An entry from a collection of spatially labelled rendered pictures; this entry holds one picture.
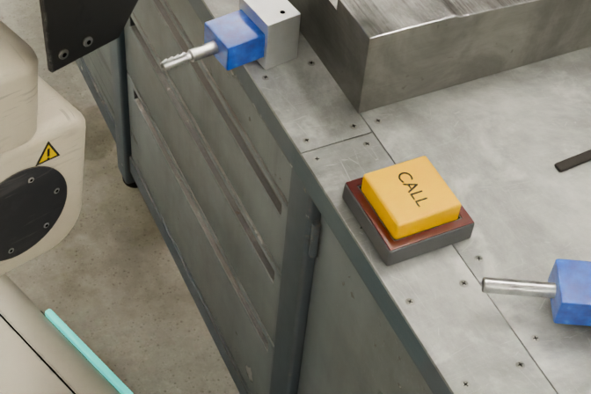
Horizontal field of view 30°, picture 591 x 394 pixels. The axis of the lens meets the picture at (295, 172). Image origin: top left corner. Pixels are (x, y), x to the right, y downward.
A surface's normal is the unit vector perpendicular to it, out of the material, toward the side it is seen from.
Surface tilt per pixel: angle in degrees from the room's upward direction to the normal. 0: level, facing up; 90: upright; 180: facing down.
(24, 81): 90
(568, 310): 90
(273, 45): 90
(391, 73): 90
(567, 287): 0
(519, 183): 0
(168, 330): 0
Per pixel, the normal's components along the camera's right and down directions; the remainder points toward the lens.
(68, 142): 0.70, 0.56
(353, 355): -0.90, 0.27
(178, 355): 0.07, -0.68
